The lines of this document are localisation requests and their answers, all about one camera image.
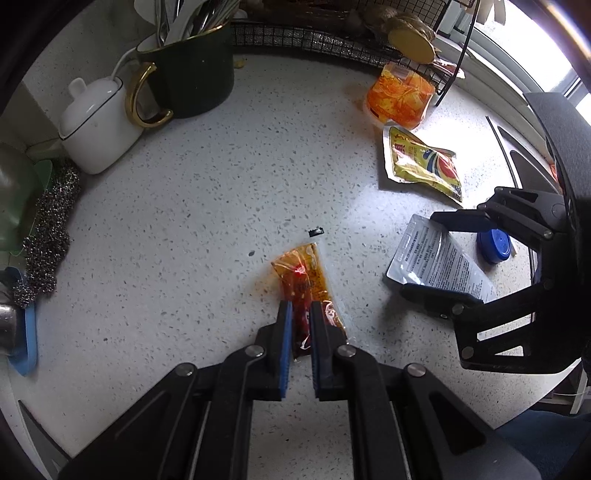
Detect orange plastic cup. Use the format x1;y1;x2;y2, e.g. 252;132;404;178
366;64;435;129

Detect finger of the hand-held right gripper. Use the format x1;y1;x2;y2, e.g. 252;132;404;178
399;277;583;374
429;185;568;241

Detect silver foil packet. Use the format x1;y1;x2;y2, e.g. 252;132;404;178
385;213;499;305

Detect dark green mug gold handle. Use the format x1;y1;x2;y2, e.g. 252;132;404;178
126;21;235;129

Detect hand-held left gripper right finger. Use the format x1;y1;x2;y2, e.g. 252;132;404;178
308;300;550;480

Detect blue coaster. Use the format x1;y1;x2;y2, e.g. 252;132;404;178
4;268;38;377

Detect yellow foil packet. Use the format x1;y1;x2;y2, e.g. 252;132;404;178
382;126;464;206

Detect red chili sauce packet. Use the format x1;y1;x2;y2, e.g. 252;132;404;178
271;242;347;361

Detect small seasoning packets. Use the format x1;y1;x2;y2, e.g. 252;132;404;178
431;55;467;79

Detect clear glass carafe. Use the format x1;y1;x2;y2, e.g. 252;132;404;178
0;141;54;254

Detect black wire rack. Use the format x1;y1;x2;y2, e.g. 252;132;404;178
228;0;481;109

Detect white window frame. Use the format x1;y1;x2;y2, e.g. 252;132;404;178
434;0;591;121

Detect blue bottle cap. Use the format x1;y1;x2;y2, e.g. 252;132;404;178
477;229;513;265

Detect bundle of chopsticks and spoons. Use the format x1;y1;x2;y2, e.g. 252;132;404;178
134;0;241;47

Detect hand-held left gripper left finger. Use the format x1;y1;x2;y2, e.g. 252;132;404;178
58;300;296;480

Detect person's blue trousers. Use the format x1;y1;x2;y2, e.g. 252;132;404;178
494;406;591;480

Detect steel wool scourer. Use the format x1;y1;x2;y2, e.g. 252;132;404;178
13;165;81;308

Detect white ceramic lidded pot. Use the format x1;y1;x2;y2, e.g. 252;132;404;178
58;78;145;175

